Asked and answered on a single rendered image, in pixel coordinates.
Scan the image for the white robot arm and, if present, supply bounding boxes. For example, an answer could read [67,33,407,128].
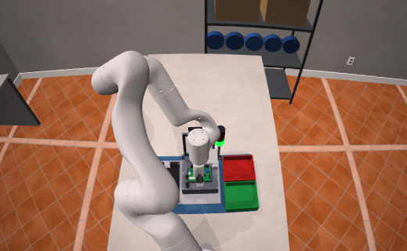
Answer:
[91,51,220,251]

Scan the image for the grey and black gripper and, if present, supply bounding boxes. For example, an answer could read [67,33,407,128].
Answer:
[193,164,205,184]

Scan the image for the red bin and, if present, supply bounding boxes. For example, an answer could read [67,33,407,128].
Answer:
[223,155,256,182]

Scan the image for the green open bin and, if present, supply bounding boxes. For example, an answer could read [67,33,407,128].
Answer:
[224,180,260,212]

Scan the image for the green circuit board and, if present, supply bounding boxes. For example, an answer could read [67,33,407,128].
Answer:
[188,168,212,181]

